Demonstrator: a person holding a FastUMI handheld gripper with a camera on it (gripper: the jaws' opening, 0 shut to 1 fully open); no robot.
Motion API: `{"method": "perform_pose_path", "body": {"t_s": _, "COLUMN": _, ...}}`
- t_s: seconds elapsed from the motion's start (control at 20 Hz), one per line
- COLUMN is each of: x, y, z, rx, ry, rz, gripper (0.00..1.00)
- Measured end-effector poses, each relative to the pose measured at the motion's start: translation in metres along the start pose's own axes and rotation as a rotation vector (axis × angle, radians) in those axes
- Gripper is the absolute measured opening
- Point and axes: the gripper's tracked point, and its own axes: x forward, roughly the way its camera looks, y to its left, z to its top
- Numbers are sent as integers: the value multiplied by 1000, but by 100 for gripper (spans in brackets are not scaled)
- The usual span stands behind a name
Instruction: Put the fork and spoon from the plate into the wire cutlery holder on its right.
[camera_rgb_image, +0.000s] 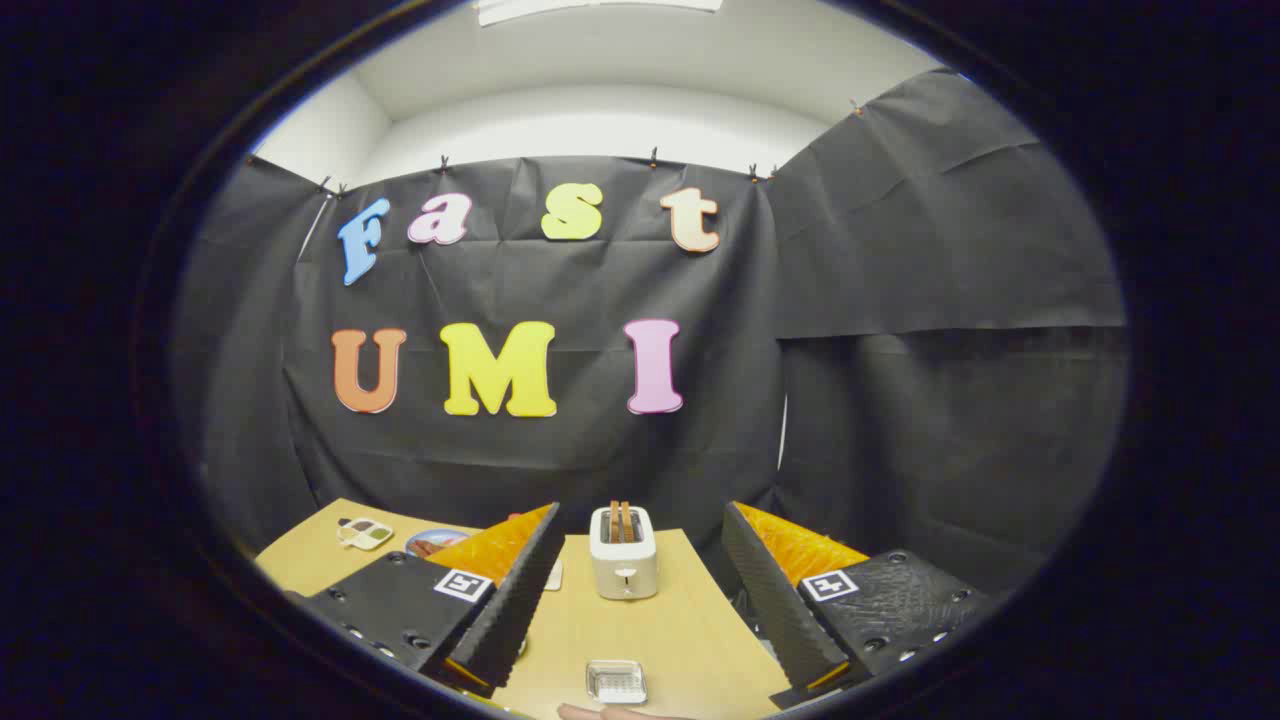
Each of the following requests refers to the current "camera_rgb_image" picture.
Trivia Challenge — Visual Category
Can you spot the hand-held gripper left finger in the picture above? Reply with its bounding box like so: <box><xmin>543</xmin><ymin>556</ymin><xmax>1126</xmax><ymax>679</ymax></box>
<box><xmin>285</xmin><ymin>503</ymin><xmax>566</xmax><ymax>699</ymax></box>

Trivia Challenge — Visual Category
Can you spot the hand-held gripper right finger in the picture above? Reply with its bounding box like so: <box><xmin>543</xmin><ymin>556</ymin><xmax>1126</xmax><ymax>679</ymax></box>
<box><xmin>722</xmin><ymin>502</ymin><xmax>1001</xmax><ymax>711</ymax></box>

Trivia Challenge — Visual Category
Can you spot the blue plate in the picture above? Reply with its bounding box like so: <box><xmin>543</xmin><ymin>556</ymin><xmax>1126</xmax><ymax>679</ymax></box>
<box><xmin>405</xmin><ymin>528</ymin><xmax>479</xmax><ymax>559</ymax></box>

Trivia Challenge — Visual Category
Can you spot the white toaster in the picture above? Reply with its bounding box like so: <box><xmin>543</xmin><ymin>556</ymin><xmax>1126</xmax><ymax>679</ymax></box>
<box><xmin>589</xmin><ymin>505</ymin><xmax>660</xmax><ymax>601</ymax></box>

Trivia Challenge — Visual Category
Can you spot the white divided sauce dish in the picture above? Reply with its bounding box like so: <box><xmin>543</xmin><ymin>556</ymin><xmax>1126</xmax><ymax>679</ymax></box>
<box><xmin>336</xmin><ymin>517</ymin><xmax>395</xmax><ymax>551</ymax></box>

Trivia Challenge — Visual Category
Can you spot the black backdrop cloth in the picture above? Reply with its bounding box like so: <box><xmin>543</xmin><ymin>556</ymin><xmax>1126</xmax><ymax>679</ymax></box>
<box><xmin>170</xmin><ymin>68</ymin><xmax>1131</xmax><ymax>601</ymax></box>

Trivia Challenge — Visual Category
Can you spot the ceiling light panel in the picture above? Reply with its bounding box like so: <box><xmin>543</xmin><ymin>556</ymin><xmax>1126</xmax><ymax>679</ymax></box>
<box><xmin>475</xmin><ymin>0</ymin><xmax>723</xmax><ymax>27</ymax></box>

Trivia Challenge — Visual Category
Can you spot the metal wire cutlery basket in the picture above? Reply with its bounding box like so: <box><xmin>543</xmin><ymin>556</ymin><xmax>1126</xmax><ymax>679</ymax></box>
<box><xmin>585</xmin><ymin>659</ymin><xmax>648</xmax><ymax>705</ymax></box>

